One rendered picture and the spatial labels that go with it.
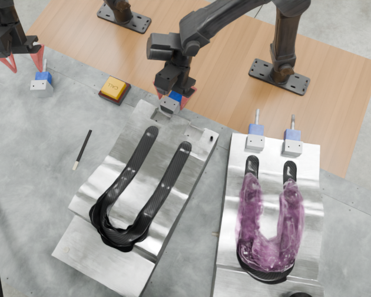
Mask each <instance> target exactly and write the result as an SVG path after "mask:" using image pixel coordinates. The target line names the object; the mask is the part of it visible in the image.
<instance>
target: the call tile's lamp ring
mask: <svg viewBox="0 0 371 297"><path fill-rule="evenodd" d="M110 76H111V75H110ZM111 77H113V76H111ZM113 78H115V77H113ZM116 79H117V78H116ZM118 80H119V79H118ZM120 81H122V80H120ZM122 82H124V81H122ZM124 83H125V84H127V86H126V88H125V90H124V91H123V92H122V94H121V96H120V97H119V99H118V100H115V99H113V98H111V97H109V96H107V95H104V94H102V93H101V90H100V91H99V93H98V94H99V95H101V96H104V97H106V98H108V99H110V100H113V101H115V102H116V103H119V102H120V99H121V98H122V97H123V95H124V93H125V92H126V90H127V88H128V87H129V86H130V84H129V83H127V82H124Z"/></svg>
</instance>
